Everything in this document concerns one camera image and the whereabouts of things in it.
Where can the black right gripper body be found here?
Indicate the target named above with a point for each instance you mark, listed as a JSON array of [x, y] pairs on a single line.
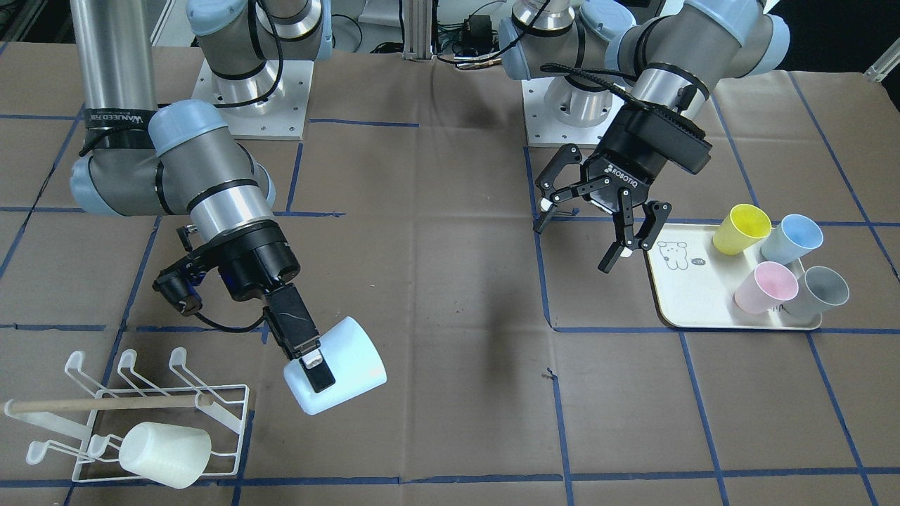
[[259, 266]]

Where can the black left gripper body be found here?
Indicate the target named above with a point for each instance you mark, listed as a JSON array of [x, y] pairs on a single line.
[[628, 165]]

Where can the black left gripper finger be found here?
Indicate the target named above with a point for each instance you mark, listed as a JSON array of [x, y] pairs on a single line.
[[547, 211], [610, 258]]

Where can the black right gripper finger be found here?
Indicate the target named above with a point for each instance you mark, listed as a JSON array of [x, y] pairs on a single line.
[[317, 370]]

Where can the light blue cup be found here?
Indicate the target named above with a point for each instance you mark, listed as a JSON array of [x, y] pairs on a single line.
[[795, 236], [353, 360]]

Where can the pale green ikea cup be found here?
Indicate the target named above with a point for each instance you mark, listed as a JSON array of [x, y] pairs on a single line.
[[169, 454]]

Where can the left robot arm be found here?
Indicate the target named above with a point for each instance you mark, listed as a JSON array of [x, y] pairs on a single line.
[[664, 71]]

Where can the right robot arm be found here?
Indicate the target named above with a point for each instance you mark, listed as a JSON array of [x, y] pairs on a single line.
[[139, 159]]

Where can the yellow cup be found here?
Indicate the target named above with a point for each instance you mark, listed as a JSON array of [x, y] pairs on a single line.
[[744, 226]]

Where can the pink cup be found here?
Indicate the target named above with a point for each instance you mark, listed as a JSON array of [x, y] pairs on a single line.
[[767, 286]]

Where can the grey cup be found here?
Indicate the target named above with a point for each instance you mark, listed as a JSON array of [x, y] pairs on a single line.
[[820, 289]]

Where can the cream plastic tray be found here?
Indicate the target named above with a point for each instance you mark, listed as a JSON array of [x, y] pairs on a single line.
[[694, 283]]

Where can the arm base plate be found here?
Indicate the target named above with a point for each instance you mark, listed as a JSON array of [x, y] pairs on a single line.
[[556, 113], [281, 117]]

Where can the white wire cup rack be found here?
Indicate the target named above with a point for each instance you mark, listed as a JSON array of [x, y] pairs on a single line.
[[91, 428]]

